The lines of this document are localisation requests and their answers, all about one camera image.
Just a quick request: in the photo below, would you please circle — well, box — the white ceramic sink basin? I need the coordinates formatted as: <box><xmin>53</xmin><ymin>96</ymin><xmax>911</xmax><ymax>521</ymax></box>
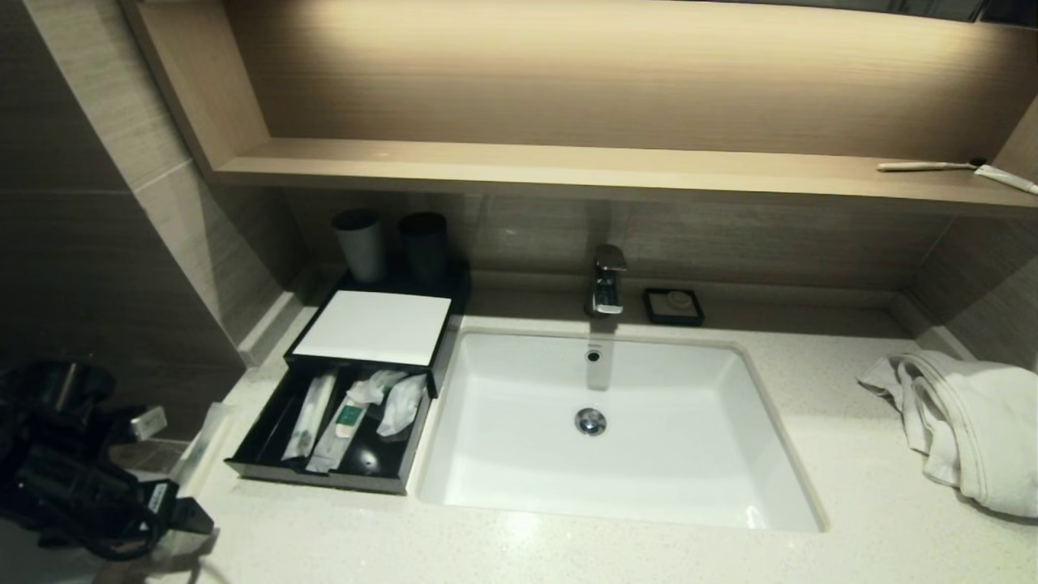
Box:
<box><xmin>416</xmin><ymin>327</ymin><xmax>830</xmax><ymax>535</ymax></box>

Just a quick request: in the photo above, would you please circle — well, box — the green label sachet in drawer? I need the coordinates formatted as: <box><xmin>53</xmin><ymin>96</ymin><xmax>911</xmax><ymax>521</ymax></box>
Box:
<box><xmin>307</xmin><ymin>389</ymin><xmax>380</xmax><ymax>475</ymax></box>

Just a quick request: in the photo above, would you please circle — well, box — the black glossy box drawer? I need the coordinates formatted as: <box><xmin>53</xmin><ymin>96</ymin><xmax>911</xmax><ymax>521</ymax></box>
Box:
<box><xmin>225</xmin><ymin>361</ymin><xmax>439</xmax><ymax>496</ymax></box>

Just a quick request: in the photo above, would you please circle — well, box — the white bathtub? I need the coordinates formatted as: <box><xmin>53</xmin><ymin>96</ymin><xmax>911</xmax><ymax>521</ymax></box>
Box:
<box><xmin>0</xmin><ymin>519</ymin><xmax>114</xmax><ymax>584</ymax></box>

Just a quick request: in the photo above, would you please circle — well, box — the black square soap dish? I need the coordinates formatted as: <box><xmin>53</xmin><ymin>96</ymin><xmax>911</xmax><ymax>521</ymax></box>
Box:
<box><xmin>643</xmin><ymin>287</ymin><xmax>706</xmax><ymax>328</ymax></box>

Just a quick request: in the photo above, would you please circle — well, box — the beige toothbrush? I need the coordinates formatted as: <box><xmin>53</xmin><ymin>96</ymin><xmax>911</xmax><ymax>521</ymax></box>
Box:
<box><xmin>876</xmin><ymin>157</ymin><xmax>986</xmax><ymax>174</ymax></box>

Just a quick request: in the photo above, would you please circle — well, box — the long white toothbrush packet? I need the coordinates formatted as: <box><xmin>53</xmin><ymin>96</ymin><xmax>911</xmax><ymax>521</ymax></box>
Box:
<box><xmin>170</xmin><ymin>401</ymin><xmax>238</xmax><ymax>500</ymax></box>

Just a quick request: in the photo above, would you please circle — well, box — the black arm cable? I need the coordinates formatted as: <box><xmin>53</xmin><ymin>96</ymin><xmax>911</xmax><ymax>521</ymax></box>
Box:
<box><xmin>32</xmin><ymin>487</ymin><xmax>167</xmax><ymax>563</ymax></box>

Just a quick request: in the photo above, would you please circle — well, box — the grey cup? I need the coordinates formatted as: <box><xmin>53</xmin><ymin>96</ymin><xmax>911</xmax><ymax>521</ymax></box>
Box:
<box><xmin>332</xmin><ymin>209</ymin><xmax>387</xmax><ymax>285</ymax></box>

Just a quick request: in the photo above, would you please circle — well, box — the white towel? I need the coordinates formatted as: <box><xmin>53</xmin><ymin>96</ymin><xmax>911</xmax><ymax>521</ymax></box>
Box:
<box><xmin>856</xmin><ymin>349</ymin><xmax>1038</xmax><ymax>520</ymax></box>

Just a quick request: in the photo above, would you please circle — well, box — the chrome sink faucet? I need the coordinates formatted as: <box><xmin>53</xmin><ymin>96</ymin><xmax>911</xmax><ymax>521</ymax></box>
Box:
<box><xmin>585</xmin><ymin>245</ymin><xmax>628</xmax><ymax>319</ymax></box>

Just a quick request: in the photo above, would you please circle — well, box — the white packet green print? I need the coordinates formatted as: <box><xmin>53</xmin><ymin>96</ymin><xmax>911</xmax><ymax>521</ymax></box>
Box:
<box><xmin>281</xmin><ymin>371</ymin><xmax>337</xmax><ymax>462</ymax></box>

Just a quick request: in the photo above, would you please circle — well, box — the white toothpaste tube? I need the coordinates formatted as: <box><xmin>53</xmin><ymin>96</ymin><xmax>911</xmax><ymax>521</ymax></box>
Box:
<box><xmin>972</xmin><ymin>164</ymin><xmax>1038</xmax><ymax>197</ymax></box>

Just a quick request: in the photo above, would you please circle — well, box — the wooden wall shelf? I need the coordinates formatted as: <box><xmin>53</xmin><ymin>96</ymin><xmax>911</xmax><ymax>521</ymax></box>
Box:
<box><xmin>212</xmin><ymin>136</ymin><xmax>1038</xmax><ymax>218</ymax></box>

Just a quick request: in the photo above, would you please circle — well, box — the clear plastic packet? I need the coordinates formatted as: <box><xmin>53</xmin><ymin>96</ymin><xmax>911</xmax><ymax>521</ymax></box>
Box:
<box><xmin>347</xmin><ymin>369</ymin><xmax>410</xmax><ymax>408</ymax></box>
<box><xmin>378</xmin><ymin>375</ymin><xmax>428</xmax><ymax>443</ymax></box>

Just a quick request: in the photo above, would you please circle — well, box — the black cup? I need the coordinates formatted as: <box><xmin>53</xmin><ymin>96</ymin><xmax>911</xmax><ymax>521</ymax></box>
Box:
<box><xmin>397</xmin><ymin>213</ymin><xmax>449</xmax><ymax>286</ymax></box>

